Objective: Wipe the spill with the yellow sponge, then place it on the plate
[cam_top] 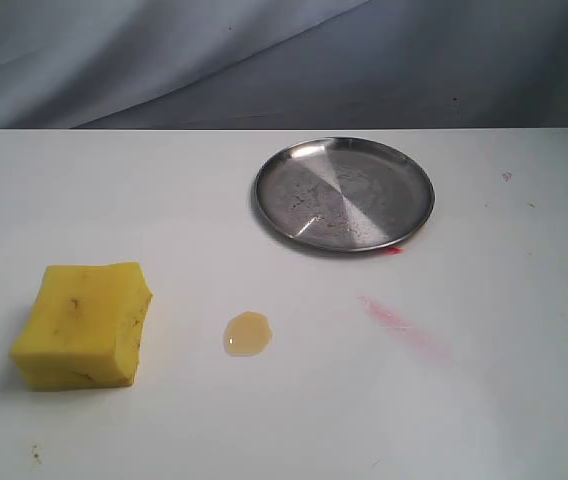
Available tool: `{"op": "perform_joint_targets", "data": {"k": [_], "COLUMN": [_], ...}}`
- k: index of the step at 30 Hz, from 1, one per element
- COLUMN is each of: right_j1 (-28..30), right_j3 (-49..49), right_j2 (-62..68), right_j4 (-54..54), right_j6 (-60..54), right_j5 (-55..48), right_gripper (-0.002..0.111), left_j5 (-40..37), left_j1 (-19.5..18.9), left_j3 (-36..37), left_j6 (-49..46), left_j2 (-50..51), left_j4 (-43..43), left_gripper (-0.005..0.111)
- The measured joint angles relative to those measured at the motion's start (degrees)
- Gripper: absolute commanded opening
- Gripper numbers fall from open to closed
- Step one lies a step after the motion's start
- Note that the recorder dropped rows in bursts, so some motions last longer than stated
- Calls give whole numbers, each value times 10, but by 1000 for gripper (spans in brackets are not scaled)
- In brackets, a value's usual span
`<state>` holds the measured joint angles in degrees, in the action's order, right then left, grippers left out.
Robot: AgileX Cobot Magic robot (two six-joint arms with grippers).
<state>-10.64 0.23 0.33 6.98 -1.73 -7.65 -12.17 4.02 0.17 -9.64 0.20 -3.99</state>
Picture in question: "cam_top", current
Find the yellow sponge block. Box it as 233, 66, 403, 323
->
10, 262, 153, 391

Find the amber liquid spill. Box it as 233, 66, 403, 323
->
223, 311, 272, 357

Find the round steel plate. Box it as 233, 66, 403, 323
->
251, 137, 435, 254

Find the grey backdrop cloth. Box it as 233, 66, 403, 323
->
0, 1, 568, 129

